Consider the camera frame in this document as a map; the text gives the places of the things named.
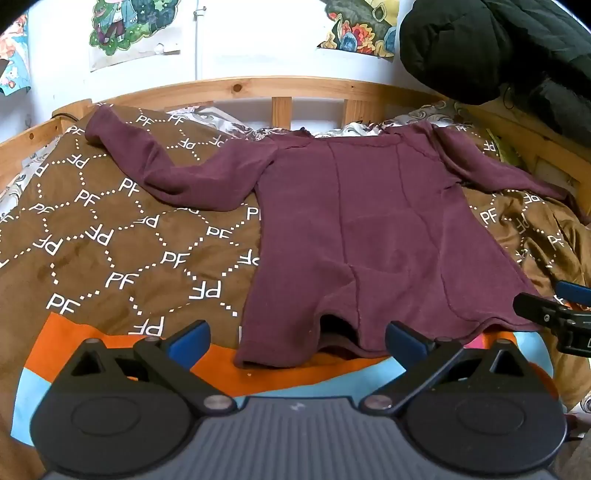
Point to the wooden bed frame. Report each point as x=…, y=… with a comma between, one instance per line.
x=240, y=87

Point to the paisley patterned pillow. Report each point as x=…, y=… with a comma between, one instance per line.
x=203, y=115

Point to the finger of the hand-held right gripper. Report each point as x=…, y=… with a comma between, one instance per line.
x=535, y=307
x=575, y=293

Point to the white wall pipe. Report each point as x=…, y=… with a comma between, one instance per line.
x=198, y=46

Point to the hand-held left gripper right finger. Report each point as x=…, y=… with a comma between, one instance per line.
x=408, y=344

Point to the green cartoon wall poster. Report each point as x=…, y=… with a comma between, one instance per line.
x=124, y=27

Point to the brown printed blanket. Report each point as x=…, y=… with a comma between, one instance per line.
x=92, y=230

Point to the blue orange wall poster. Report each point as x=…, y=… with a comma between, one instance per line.
x=14, y=60

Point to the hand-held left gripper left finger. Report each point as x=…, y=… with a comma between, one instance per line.
x=187, y=344

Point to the black puffer jacket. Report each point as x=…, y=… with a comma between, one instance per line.
x=485, y=46

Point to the maroon long-sleeve shirt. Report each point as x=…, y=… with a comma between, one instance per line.
x=369, y=207

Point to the yellow-green cloth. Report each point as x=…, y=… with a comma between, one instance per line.
x=505, y=145

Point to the yellow landscape wall poster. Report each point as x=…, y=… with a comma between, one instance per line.
x=360, y=27

